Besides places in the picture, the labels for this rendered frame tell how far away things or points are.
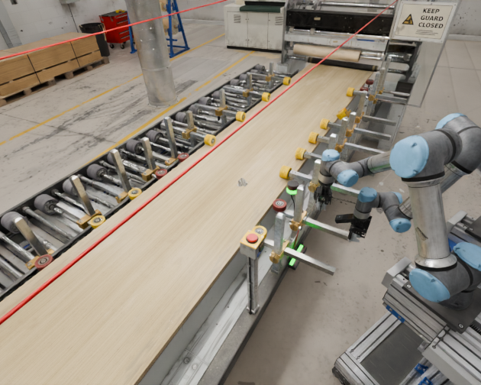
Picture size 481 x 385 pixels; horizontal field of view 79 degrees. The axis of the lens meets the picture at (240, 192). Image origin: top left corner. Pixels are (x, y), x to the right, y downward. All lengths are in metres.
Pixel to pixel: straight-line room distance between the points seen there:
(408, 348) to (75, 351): 1.76
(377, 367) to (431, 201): 1.26
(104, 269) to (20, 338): 0.39
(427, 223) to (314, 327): 1.44
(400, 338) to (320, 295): 0.59
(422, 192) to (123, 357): 1.19
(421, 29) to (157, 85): 3.66
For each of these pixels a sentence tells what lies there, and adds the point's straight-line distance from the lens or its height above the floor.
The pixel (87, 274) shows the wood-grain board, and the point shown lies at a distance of 1.61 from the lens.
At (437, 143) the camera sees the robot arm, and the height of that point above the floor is 1.61.
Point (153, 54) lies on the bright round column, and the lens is 5.12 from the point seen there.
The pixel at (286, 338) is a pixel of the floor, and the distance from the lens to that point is 2.26.
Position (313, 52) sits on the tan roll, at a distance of 4.02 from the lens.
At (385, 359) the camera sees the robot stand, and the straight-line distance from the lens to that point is 2.12.
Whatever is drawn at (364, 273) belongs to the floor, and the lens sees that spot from 2.66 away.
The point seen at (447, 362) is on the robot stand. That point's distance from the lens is 1.36.
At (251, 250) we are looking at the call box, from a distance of 1.10.
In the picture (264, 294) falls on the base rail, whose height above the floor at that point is 0.70.
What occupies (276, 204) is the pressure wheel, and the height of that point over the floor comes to 0.90.
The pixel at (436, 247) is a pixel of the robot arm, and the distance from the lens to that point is 1.10.
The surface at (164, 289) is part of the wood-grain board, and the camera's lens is 1.42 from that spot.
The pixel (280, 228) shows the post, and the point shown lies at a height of 1.06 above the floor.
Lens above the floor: 2.07
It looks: 40 degrees down
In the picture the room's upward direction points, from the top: 2 degrees counter-clockwise
